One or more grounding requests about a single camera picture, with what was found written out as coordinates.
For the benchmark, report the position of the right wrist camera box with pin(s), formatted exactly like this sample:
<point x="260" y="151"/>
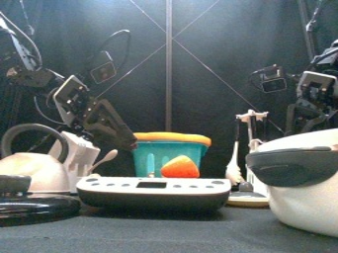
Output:
<point x="273" y="81"/>

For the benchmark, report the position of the white rice cooker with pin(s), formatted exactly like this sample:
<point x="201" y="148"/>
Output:
<point x="304" y="184"/>

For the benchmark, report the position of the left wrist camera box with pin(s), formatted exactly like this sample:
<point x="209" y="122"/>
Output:
<point x="102" y="70"/>

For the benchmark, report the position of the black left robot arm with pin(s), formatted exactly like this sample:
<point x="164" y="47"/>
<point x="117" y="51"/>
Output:
<point x="21" y="52"/>

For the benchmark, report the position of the white toy spoon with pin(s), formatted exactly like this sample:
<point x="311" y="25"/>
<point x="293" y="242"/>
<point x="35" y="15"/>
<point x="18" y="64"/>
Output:
<point x="106" y="157"/>

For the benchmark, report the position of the white toy utensil holder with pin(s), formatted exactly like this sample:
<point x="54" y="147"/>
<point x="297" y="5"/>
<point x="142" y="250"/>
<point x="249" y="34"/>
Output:
<point x="79" y="158"/>

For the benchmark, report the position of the teal basket with yellow rim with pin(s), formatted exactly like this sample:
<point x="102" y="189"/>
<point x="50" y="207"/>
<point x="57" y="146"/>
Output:
<point x="154" y="154"/>

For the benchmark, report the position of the black round pan lid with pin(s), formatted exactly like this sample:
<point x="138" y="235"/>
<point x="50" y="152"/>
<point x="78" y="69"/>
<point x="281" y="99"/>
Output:
<point x="31" y="204"/>

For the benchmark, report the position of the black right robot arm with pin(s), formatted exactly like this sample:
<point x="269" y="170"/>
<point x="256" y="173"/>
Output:
<point x="324" y="49"/>

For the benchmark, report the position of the white and black kitchen scale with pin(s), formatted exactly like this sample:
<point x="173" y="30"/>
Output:
<point x="154" y="194"/>

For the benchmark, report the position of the orange toy carrot top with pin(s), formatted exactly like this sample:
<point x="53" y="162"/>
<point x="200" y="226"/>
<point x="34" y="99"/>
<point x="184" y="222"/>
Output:
<point x="180" y="168"/>

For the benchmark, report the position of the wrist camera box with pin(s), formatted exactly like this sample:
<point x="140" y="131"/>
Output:
<point x="102" y="70"/>
<point x="273" y="81"/>

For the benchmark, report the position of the white toy spatula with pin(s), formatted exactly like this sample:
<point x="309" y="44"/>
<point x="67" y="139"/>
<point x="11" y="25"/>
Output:
<point x="233" y="168"/>

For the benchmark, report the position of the metal frame pole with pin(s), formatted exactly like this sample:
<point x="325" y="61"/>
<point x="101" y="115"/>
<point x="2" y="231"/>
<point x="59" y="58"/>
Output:
<point x="169" y="66"/>

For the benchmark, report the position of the white utensil rack stand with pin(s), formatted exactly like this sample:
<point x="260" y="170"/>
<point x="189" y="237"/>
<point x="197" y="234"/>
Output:
<point x="254" y="131"/>

